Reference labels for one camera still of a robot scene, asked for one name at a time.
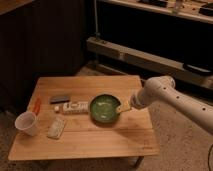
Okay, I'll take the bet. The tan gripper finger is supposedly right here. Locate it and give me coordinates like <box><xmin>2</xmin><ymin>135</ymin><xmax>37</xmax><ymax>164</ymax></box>
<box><xmin>116</xmin><ymin>102</ymin><xmax>131</xmax><ymax>113</ymax></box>

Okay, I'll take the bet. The green ceramic bowl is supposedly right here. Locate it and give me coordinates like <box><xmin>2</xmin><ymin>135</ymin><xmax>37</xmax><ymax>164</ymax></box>
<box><xmin>89</xmin><ymin>94</ymin><xmax>121</xmax><ymax>123</ymax></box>

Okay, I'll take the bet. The white tube bottle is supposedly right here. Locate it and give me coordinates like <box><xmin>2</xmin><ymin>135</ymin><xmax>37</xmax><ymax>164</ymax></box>
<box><xmin>54</xmin><ymin>101</ymin><xmax>88</xmax><ymax>114</ymax></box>

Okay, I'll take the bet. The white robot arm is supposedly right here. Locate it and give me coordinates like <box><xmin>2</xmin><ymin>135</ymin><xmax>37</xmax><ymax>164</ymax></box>
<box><xmin>116</xmin><ymin>76</ymin><xmax>213</xmax><ymax>135</ymax></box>

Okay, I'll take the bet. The wooden table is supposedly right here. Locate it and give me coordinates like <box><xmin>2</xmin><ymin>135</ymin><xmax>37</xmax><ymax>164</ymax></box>
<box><xmin>8</xmin><ymin>76</ymin><xmax>159</xmax><ymax>161</ymax></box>

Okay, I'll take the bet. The grey metal beam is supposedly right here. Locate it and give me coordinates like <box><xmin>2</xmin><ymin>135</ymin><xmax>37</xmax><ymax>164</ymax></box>
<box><xmin>87</xmin><ymin>37</ymin><xmax>213</xmax><ymax>90</ymax></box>

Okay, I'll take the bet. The dark grey rectangular block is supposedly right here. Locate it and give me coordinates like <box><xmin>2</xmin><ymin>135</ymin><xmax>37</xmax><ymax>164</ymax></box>
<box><xmin>49</xmin><ymin>95</ymin><xmax>70</xmax><ymax>104</ymax></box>

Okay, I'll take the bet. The metal vertical pole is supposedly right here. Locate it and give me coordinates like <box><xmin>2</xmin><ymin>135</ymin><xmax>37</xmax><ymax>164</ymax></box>
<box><xmin>93</xmin><ymin>0</ymin><xmax>100</xmax><ymax>41</ymax></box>

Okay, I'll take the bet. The white paper cup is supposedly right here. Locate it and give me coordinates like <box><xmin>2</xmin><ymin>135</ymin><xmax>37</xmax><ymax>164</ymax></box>
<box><xmin>15</xmin><ymin>111</ymin><xmax>38</xmax><ymax>136</ymax></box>

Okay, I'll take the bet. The workbench shelf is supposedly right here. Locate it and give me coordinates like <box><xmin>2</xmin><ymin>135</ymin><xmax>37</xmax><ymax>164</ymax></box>
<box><xmin>101</xmin><ymin>0</ymin><xmax>213</xmax><ymax>24</ymax></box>

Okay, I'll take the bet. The dark wooden cabinet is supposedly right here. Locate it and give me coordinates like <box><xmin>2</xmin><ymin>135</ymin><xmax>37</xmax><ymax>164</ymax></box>
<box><xmin>0</xmin><ymin>0</ymin><xmax>85</xmax><ymax>114</ymax></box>

